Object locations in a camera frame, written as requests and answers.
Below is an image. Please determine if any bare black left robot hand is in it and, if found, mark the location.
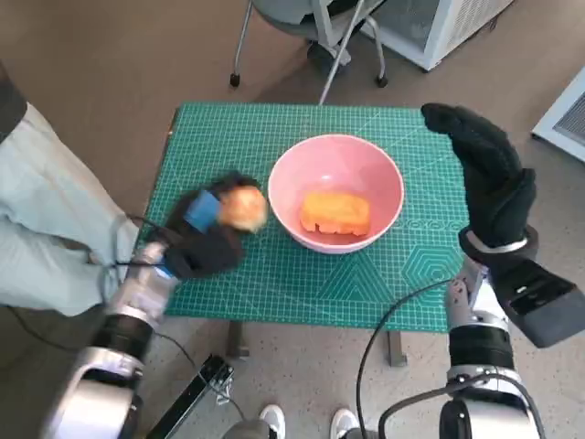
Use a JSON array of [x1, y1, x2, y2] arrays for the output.
[[162, 169, 271, 239]]

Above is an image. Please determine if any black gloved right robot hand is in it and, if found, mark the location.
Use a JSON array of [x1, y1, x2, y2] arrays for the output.
[[420, 102, 538, 251]]

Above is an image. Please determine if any round toy bread bun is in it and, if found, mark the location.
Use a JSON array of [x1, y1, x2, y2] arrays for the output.
[[218, 186, 270, 232]]

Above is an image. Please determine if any long braided toy bread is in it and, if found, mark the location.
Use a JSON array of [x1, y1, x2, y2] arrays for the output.
[[299, 191, 372, 238]]

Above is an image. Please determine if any pink bowl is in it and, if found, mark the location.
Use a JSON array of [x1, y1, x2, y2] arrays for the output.
[[267, 134, 407, 256]]

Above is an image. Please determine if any white vented appliance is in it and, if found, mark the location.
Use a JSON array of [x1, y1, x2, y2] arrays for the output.
[[529, 66, 585, 164]]

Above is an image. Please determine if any grey table leg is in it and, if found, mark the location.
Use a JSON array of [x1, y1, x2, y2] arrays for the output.
[[227, 322, 251, 359], [387, 331, 409, 368]]

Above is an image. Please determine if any green cutting mat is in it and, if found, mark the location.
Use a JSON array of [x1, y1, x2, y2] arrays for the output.
[[144, 102, 467, 333]]

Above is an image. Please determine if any white mesh cabinet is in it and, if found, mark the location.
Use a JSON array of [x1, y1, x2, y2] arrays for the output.
[[360, 0, 517, 72]]

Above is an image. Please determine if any black bar with metal clamp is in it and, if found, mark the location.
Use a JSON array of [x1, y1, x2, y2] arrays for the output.
[[145, 351, 237, 439]]

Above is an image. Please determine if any silver metal pole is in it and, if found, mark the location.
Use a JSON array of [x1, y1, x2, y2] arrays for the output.
[[318, 0, 365, 106]]

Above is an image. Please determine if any grey office chair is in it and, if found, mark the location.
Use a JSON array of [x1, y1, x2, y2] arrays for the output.
[[228, 0, 389, 88]]

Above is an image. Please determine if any white shoe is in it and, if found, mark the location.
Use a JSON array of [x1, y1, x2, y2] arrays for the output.
[[329, 409, 358, 439], [259, 404, 288, 439]]

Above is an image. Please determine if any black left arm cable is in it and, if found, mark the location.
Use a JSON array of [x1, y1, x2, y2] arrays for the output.
[[113, 212, 184, 269]]

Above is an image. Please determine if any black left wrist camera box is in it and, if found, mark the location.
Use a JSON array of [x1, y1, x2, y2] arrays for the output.
[[166, 226, 246, 280]]

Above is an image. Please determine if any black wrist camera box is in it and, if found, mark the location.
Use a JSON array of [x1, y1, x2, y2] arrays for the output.
[[491, 260, 585, 348], [166, 226, 246, 280]]

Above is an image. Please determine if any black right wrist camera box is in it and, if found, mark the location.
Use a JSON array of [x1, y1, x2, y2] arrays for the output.
[[491, 260, 585, 348]]

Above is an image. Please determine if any black floor cable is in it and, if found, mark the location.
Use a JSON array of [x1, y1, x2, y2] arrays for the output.
[[6, 304, 250, 424]]

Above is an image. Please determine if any thin black cable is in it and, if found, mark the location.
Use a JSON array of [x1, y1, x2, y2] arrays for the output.
[[356, 278, 453, 439]]

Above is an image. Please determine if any thick black robot cable loop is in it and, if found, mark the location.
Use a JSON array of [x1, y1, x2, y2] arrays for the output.
[[378, 383, 463, 439]]

